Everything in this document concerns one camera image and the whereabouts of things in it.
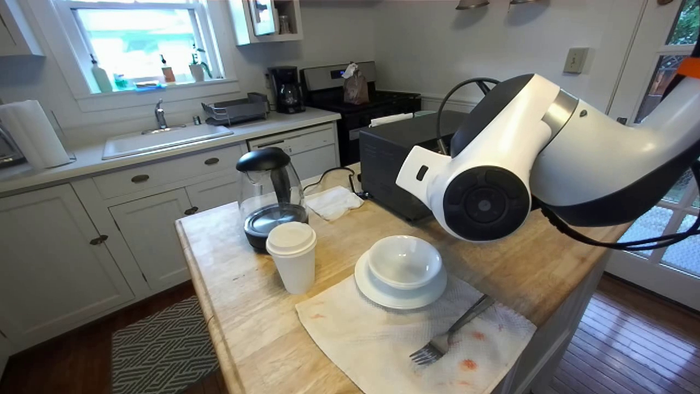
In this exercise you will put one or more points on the white ceramic bowl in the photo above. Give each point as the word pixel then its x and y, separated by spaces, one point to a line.
pixel 405 262

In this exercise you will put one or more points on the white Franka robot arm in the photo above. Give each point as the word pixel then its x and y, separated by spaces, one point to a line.
pixel 511 138

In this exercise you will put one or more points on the black toaster oven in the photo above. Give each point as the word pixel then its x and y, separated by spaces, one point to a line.
pixel 394 167

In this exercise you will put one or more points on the small white napkin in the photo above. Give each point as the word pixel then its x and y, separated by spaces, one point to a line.
pixel 333 203

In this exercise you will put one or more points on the glass electric kettle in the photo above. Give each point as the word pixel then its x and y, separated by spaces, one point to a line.
pixel 272 210

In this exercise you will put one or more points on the white paper cup with lid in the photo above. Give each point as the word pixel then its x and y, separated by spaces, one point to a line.
pixel 293 258

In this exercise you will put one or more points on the black steel kitchen stove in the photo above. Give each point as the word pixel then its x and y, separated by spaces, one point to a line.
pixel 380 105

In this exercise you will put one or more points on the brown paper bag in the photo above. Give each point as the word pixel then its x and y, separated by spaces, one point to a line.
pixel 354 88

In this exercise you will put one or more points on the black coffee maker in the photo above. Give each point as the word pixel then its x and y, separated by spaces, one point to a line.
pixel 286 90

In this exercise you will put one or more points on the grey dish rack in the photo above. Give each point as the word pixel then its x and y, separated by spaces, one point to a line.
pixel 235 109

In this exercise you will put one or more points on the large white paper towel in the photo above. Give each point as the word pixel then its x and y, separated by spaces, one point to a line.
pixel 364 342

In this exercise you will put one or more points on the white kitchen island cart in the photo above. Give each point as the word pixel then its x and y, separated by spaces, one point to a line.
pixel 232 292

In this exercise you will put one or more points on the silver fork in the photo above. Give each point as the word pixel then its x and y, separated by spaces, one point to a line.
pixel 450 335

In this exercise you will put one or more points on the white kitchen sink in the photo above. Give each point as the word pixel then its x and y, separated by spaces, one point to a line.
pixel 164 140

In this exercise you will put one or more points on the white green bottle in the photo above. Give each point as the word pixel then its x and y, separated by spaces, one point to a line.
pixel 198 68

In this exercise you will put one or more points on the chrome sink faucet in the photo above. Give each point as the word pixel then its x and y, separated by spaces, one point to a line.
pixel 160 117

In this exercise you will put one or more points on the small brown bottle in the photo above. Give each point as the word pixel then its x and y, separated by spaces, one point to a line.
pixel 166 71

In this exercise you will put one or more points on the grey patterned rug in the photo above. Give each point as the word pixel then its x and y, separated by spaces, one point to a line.
pixel 164 350

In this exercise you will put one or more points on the kitchen window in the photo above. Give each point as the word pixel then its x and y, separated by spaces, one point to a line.
pixel 138 44

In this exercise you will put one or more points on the clear soap bottle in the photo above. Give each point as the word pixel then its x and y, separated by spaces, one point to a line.
pixel 101 77

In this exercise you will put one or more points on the white counter cabinets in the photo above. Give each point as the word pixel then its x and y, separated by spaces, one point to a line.
pixel 67 247

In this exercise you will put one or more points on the white glass pane door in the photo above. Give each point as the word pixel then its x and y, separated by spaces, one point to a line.
pixel 656 270

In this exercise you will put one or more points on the paper towel roll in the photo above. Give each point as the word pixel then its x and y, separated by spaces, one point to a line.
pixel 34 135

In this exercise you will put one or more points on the white wall cabinet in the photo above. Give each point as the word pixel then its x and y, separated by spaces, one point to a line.
pixel 264 23

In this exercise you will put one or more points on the wall light switch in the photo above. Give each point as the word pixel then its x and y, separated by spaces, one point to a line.
pixel 577 59

